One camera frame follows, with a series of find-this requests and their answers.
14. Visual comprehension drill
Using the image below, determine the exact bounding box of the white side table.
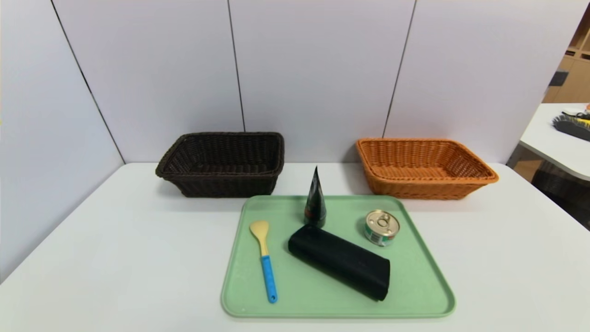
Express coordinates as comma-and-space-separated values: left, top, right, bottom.
507, 102, 590, 181

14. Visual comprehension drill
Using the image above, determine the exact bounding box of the black rectangular soft case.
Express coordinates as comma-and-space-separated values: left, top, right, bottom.
288, 225, 391, 302

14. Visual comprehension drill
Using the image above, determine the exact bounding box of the black bristle brush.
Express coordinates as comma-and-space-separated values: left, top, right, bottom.
552, 114, 590, 142

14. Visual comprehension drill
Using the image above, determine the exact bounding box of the light wooden shelf unit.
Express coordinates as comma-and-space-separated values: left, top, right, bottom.
542, 5, 590, 104

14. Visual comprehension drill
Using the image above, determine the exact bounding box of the dark cone-shaped squeeze tube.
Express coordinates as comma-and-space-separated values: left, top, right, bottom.
304, 166, 327, 228

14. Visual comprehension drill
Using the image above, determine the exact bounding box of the dark woven bin under table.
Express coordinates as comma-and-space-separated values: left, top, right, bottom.
531, 160, 590, 230

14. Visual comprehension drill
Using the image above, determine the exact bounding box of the small tin can with pull-tab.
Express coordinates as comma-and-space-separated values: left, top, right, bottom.
364, 210, 401, 247

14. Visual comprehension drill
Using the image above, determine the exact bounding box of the wooden spoon with blue handle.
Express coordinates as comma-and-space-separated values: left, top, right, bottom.
249, 220, 278, 304

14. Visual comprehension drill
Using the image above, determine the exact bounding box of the orange wicker basket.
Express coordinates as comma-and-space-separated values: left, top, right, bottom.
355, 137, 500, 200

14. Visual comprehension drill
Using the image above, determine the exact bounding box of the light green plastic tray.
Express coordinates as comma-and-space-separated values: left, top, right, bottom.
220, 195, 456, 319

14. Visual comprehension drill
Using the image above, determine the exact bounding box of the dark brown wicker basket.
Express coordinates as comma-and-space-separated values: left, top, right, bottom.
155, 132, 285, 198

